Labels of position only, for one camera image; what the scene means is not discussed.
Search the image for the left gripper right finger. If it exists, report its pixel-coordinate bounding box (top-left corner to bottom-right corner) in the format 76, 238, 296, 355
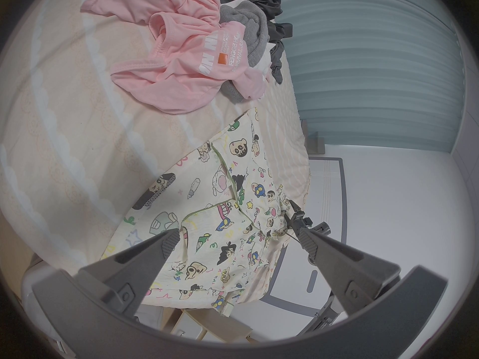
296, 227, 402, 316

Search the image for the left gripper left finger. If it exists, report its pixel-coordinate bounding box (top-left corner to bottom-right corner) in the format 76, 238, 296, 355
77, 228, 181, 316

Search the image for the white printed pyjama top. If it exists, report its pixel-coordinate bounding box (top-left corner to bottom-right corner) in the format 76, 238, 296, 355
100, 107, 296, 315

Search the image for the bed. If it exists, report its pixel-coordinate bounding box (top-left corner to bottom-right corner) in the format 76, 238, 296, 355
0, 0, 347, 332

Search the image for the pile of clothes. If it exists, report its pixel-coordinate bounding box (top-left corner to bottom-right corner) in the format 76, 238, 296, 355
80, 0, 293, 113

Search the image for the grey bedside table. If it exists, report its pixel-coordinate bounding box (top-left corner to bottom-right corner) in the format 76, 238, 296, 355
301, 120, 325, 155

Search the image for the blue-green curtain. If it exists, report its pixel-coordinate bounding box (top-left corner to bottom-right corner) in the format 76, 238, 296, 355
254, 0, 472, 156

